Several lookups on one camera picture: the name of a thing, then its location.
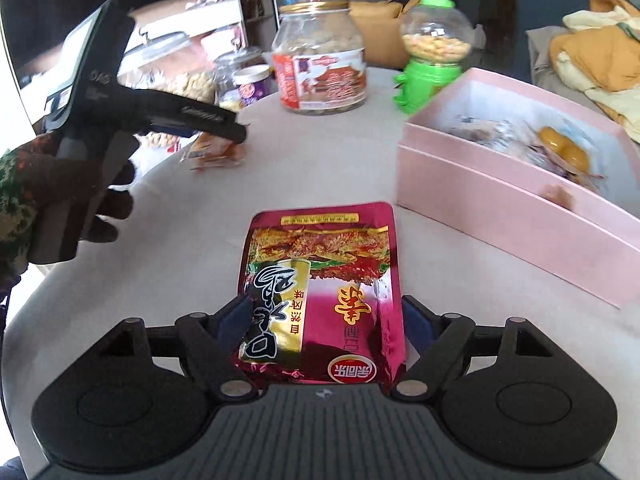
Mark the orange yellow blanket pile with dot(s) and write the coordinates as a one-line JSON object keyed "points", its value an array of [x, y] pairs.
{"points": [[600, 60]]}

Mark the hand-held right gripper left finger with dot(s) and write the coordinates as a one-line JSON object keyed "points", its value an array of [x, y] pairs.
{"points": [[235, 317]]}

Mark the person's left hand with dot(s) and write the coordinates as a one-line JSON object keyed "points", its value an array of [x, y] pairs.
{"points": [[75, 200]]}

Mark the white tablecloth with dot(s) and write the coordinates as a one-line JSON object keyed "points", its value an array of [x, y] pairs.
{"points": [[325, 160]]}

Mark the magenta foil snack packet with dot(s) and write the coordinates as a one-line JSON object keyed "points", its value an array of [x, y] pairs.
{"points": [[320, 280]]}

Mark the large glass peanut jar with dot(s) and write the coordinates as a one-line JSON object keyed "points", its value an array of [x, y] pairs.
{"points": [[192, 85]]}

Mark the purple white paper cup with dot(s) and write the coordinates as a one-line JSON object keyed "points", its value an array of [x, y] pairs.
{"points": [[252, 87]]}

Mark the clear bread packet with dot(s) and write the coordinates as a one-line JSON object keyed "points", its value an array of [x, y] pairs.
{"points": [[565, 150]]}

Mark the orange snack clear packet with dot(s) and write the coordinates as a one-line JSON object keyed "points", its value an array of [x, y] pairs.
{"points": [[215, 152]]}

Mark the clear wrapped snack packet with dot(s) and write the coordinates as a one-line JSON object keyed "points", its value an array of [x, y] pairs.
{"points": [[480, 132]]}

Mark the grey sofa cover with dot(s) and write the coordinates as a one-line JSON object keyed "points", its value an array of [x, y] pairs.
{"points": [[542, 55]]}

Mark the pink cardboard box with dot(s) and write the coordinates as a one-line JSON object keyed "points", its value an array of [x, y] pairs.
{"points": [[500, 200]]}

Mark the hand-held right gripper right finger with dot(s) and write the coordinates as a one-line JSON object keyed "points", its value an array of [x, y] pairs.
{"points": [[419, 317]]}

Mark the small glass clamp jar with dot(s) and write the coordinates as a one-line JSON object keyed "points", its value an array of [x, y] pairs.
{"points": [[235, 60]]}

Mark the green candy dispenser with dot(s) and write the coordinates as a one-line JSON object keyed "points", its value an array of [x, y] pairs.
{"points": [[430, 70]]}

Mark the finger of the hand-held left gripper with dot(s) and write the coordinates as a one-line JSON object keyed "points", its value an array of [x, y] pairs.
{"points": [[170, 129], [190, 112]]}

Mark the blue cabinet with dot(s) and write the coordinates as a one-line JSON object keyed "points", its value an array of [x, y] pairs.
{"points": [[550, 0]]}

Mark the red label peanut jar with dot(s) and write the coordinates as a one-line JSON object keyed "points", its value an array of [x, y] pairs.
{"points": [[320, 65]]}

